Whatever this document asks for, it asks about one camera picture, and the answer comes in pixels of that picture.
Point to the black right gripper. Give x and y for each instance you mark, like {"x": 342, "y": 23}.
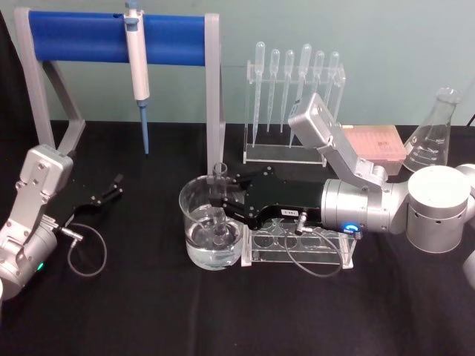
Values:
{"x": 282, "y": 196}

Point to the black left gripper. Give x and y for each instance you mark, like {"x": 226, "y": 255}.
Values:
{"x": 83, "y": 196}

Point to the glass test tube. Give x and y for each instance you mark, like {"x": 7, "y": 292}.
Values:
{"x": 219, "y": 178}

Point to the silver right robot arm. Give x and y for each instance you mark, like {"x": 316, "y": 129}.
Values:
{"x": 434, "y": 207}

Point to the clear acrylic pipette rack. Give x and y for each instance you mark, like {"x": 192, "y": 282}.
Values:
{"x": 282, "y": 154}

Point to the glass beaker with water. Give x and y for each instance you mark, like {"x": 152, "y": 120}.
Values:
{"x": 208, "y": 244}

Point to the clear acrylic test tube rack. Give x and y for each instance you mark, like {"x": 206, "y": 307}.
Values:
{"x": 319, "y": 252}

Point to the clear plastic transfer pipette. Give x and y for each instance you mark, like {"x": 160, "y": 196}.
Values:
{"x": 318, "y": 66}
{"x": 288, "y": 70}
{"x": 333, "y": 70}
{"x": 258, "y": 74}
{"x": 274, "y": 70}
{"x": 304, "y": 66}

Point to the white and blue micropipette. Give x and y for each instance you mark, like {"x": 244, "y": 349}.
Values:
{"x": 137, "y": 66}

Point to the black table cloth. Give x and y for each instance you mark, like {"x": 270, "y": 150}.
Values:
{"x": 156, "y": 315}

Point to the pink pipette tip box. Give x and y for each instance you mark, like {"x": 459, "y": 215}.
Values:
{"x": 378, "y": 142}

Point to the grey stand with blue bar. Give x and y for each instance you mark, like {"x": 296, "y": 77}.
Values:
{"x": 85, "y": 37}

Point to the glass conical flask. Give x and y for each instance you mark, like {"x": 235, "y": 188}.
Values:
{"x": 432, "y": 141}

